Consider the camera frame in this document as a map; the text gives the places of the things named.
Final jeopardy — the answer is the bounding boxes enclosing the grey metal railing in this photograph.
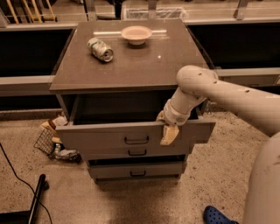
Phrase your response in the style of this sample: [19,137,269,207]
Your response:
[0,67,280,97]

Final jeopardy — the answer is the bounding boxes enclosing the wire basket with snack bags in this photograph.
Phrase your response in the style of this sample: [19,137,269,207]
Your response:
[34,115,81,163]

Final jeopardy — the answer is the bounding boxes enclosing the grey bottom drawer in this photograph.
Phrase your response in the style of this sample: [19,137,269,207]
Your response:
[88,162,186,179]

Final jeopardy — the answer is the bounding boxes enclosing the white mesh bin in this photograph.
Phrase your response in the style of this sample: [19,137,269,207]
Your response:
[122,7,189,20]

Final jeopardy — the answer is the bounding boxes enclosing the grey drawer cabinet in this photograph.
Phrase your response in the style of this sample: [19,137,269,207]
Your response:
[49,18,218,185]

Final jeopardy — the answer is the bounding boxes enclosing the wooden chair legs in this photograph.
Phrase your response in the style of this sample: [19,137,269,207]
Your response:
[1,0,58,24]

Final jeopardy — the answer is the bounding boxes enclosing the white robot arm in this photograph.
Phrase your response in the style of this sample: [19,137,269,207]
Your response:
[157,66,280,224]

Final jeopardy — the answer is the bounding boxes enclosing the grey middle drawer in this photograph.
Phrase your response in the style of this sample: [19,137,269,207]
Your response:
[80,144,193,160]

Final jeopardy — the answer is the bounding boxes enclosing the white paper bowl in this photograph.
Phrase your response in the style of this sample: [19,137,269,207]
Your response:
[121,25,152,46]

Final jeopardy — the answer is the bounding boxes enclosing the crushed green soda can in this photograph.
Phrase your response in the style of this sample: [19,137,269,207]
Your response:
[87,38,114,62]

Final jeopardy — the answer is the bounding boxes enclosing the blue perforated clog shoe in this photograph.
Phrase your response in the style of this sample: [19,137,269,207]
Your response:
[203,206,239,224]

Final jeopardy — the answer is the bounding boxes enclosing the grey drawer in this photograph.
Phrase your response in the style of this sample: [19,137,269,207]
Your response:
[58,90,215,154]
[80,144,193,160]
[88,162,186,179]

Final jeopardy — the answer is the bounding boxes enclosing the grey top drawer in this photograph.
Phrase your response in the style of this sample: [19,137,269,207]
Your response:
[58,90,215,154]

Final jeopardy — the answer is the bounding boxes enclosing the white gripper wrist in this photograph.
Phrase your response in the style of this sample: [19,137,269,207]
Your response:
[156,99,191,146]

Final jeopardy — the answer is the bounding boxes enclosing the black floor cable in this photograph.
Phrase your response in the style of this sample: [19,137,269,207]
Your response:
[0,143,53,224]

